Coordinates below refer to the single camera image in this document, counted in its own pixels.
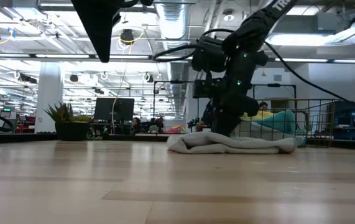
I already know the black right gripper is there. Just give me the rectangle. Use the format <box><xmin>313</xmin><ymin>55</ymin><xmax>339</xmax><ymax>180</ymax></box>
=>
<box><xmin>211</xmin><ymin>49</ymin><xmax>270</xmax><ymax>138</ymax></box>

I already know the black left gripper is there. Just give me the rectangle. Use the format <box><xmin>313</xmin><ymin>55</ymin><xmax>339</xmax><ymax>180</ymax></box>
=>
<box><xmin>70</xmin><ymin>0</ymin><xmax>155</xmax><ymax>63</ymax></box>

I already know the grey microfiber towel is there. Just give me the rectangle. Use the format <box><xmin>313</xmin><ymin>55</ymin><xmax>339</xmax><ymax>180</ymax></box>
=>
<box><xmin>166</xmin><ymin>131</ymin><xmax>298</xmax><ymax>155</ymax></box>

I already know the turquoise microfiber towel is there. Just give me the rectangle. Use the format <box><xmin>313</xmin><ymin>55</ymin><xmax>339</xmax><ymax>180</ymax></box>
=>
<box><xmin>253</xmin><ymin>110</ymin><xmax>297</xmax><ymax>134</ymax></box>

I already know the dark background monitor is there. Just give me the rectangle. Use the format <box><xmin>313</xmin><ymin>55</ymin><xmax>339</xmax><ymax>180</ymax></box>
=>
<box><xmin>93</xmin><ymin>97</ymin><xmax>136</xmax><ymax>122</ymax></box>

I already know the white building column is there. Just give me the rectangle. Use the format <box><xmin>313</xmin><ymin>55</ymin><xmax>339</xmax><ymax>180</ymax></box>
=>
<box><xmin>35</xmin><ymin>61</ymin><xmax>65</xmax><ymax>134</ymax></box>

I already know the potted succulent plant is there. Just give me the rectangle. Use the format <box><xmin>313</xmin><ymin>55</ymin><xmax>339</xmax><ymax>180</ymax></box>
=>
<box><xmin>44</xmin><ymin>101</ymin><xmax>93</xmax><ymax>141</ymax></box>

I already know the blue storage shelving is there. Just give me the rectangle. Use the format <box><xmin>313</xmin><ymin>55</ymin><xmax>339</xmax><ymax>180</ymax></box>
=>
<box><xmin>326</xmin><ymin>101</ymin><xmax>355</xmax><ymax>142</ymax></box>

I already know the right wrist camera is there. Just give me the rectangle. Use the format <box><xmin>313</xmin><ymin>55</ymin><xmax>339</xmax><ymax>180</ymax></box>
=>
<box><xmin>191</xmin><ymin>78</ymin><xmax>227</xmax><ymax>100</ymax></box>

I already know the black background station frame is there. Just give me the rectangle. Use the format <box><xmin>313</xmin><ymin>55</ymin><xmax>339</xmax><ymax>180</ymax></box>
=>
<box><xmin>251</xmin><ymin>83</ymin><xmax>298</xmax><ymax>101</ymax></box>

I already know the silver ventilation duct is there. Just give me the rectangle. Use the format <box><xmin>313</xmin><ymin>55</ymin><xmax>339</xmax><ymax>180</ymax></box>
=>
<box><xmin>154</xmin><ymin>2</ymin><xmax>192</xmax><ymax>119</ymax></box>

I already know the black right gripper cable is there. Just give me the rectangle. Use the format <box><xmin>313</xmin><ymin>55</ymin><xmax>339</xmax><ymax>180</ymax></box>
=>
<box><xmin>152</xmin><ymin>27</ymin><xmax>355</xmax><ymax>118</ymax></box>

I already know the gold wire basket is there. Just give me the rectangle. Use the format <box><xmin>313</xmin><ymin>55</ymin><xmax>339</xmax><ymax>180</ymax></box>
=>
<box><xmin>234</xmin><ymin>98</ymin><xmax>339</xmax><ymax>147</ymax></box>

